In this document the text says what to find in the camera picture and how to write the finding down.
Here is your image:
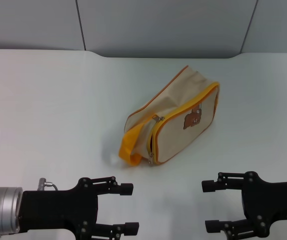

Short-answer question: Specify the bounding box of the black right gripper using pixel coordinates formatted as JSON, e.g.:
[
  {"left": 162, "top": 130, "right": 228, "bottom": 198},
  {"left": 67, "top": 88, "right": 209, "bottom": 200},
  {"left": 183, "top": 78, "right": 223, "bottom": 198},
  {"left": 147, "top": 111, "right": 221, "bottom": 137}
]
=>
[{"left": 201, "top": 171, "right": 287, "bottom": 240}]

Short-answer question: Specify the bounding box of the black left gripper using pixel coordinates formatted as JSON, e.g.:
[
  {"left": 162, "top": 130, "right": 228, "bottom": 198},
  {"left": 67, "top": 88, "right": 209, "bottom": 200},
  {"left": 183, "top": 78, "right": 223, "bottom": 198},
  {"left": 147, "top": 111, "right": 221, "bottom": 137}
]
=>
[{"left": 18, "top": 176, "right": 140, "bottom": 240}]

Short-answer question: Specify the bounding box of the beige food bag yellow trim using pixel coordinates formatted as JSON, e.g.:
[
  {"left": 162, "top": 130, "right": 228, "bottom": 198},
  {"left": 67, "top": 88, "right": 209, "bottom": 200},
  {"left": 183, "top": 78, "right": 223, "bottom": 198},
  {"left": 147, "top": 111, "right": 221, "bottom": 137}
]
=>
[{"left": 118, "top": 65, "right": 221, "bottom": 167}]

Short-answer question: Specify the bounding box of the grey left gripper cable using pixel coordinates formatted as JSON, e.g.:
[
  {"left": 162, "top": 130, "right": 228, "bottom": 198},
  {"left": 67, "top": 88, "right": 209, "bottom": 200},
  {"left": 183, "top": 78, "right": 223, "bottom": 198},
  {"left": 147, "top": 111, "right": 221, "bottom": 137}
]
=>
[{"left": 38, "top": 177, "right": 60, "bottom": 192}]

